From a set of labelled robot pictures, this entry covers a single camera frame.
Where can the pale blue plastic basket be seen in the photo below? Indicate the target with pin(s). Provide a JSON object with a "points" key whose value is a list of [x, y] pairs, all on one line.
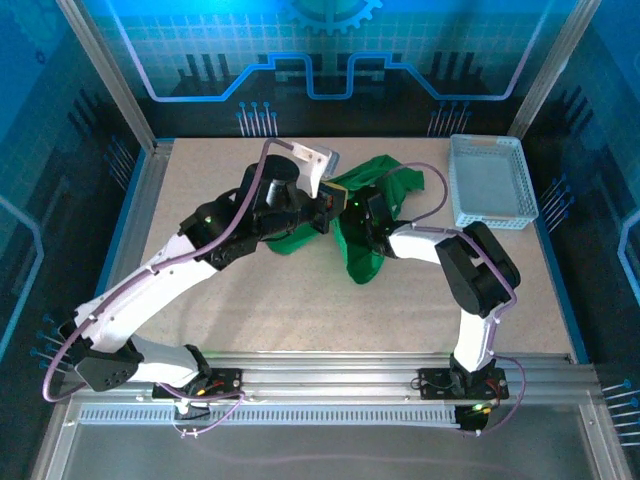
{"points": [[490, 185]]}

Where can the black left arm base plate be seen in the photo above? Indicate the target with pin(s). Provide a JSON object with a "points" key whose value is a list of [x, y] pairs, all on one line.
{"points": [[227, 382]]}

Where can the aluminium side rail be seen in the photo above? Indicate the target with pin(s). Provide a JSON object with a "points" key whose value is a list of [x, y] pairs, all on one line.
{"points": [[125, 235]]}

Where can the green t-shirt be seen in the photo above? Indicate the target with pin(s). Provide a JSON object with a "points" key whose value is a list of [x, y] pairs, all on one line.
{"points": [[360, 250]]}

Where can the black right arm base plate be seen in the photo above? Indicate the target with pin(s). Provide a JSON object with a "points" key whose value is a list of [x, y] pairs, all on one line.
{"points": [[432, 382]]}

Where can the aluminium frame post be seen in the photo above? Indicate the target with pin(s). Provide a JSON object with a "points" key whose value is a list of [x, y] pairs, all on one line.
{"points": [[550, 67], [114, 80]]}

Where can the black controller box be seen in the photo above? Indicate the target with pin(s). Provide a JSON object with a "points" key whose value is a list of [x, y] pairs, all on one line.
{"points": [[472, 420]]}

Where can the aluminium frame rail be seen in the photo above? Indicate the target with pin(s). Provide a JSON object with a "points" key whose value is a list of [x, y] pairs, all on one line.
{"points": [[325, 375]]}

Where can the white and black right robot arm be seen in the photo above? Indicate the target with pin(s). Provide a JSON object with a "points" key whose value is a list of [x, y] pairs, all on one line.
{"points": [[475, 270]]}

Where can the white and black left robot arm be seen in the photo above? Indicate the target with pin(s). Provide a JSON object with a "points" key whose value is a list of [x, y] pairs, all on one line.
{"points": [[150, 290]]}

